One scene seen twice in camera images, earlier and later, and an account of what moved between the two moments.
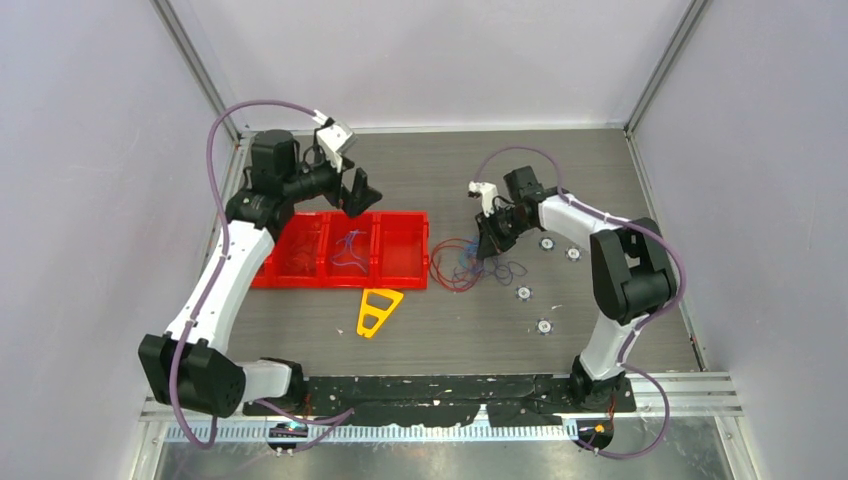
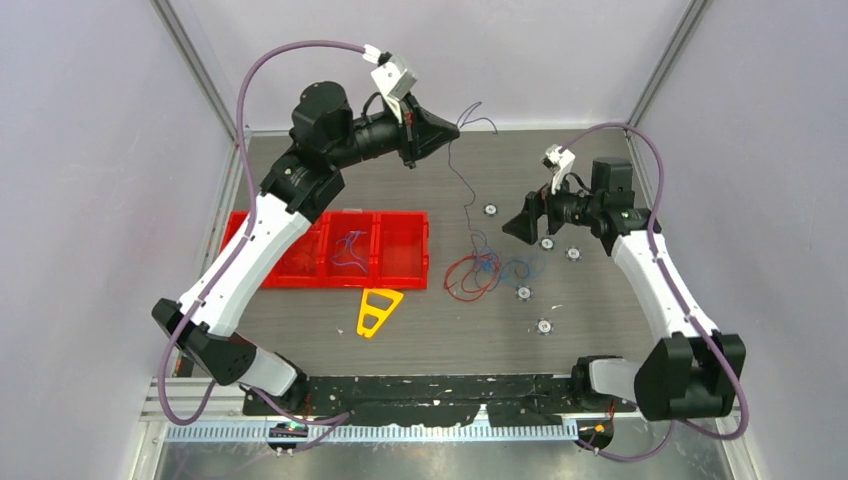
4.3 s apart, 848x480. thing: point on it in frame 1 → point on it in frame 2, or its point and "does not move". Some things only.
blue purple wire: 349,256 does not move
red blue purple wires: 456,264 → 470,277
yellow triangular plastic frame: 381,314 does not move
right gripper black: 490,236 → 524,225
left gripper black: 361,197 → 421,133
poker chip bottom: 544,326 does not move
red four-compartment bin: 335,250 does not move
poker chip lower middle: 524,293 does not move
